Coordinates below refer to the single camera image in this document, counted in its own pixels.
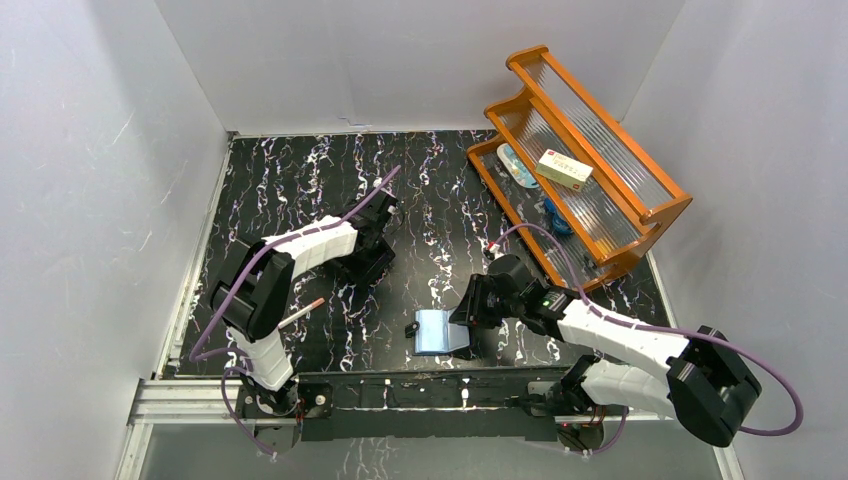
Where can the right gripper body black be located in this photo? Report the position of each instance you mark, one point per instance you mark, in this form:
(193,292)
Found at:
(486,306)

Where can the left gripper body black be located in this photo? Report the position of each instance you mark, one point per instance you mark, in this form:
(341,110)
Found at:
(366,261)

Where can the black card holder wallet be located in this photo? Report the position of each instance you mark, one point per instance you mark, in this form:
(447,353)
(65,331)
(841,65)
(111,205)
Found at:
(433,333)

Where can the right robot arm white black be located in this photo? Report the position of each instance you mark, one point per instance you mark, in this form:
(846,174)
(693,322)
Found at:
(697,381)

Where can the black box of cards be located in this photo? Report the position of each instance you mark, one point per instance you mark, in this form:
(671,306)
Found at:
(367,263)

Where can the blue small object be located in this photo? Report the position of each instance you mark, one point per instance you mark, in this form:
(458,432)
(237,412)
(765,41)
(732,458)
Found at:
(558,223)

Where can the pink pen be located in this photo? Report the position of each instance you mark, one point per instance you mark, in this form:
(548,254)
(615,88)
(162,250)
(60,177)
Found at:
(300,313)

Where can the orange wooden shelf rack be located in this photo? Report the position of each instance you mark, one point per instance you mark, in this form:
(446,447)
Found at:
(589,201)

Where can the cream cardboard box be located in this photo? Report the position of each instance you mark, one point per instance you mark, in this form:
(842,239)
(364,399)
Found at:
(563,170)

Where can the white blue oval package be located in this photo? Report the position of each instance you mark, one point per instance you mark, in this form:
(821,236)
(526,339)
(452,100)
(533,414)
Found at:
(515,167)

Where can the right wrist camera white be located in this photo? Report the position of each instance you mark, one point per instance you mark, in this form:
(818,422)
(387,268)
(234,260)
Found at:
(494,251)

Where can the black aluminium base frame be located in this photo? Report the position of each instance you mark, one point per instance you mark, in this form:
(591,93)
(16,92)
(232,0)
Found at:
(488,402)

